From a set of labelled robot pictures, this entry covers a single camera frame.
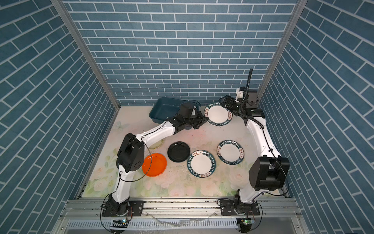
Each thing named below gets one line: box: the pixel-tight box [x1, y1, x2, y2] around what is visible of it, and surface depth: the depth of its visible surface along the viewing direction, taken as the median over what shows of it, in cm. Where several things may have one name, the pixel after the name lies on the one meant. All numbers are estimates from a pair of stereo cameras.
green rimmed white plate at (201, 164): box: [187, 149, 217, 178], surface depth 91 cm
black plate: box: [167, 140, 191, 163], surface depth 96 cm
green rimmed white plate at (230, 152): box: [216, 139, 245, 166], surface depth 96 cm
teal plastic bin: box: [149, 97, 185, 122], surface depth 121 cm
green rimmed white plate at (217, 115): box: [203, 102, 234, 127], surface depth 91 cm
